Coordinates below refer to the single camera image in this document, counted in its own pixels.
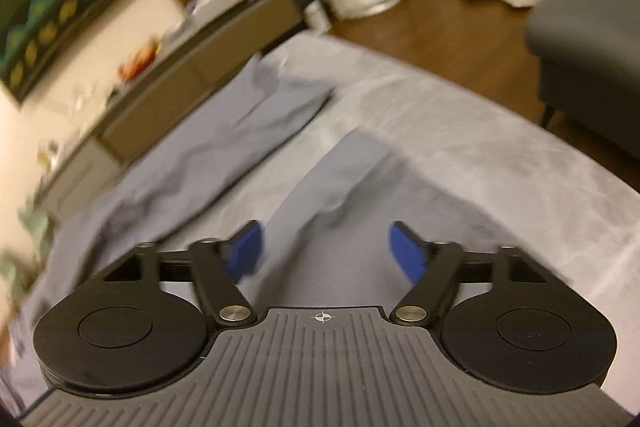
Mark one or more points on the group of clear glasses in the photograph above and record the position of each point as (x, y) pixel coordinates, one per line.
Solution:
(85, 99)

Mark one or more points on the grey blanket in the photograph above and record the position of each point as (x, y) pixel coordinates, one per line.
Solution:
(475, 147)

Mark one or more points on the grey sideboard cabinet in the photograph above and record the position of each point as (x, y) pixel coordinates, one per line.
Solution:
(165, 107)

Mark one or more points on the grey sofa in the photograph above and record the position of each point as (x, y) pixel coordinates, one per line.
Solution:
(590, 32)

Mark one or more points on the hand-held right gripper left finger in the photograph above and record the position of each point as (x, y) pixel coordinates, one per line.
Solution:
(245, 252)

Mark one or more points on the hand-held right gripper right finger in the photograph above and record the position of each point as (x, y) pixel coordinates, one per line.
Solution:
(407, 252)

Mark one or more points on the grey pants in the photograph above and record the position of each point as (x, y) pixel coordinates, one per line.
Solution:
(200, 147)

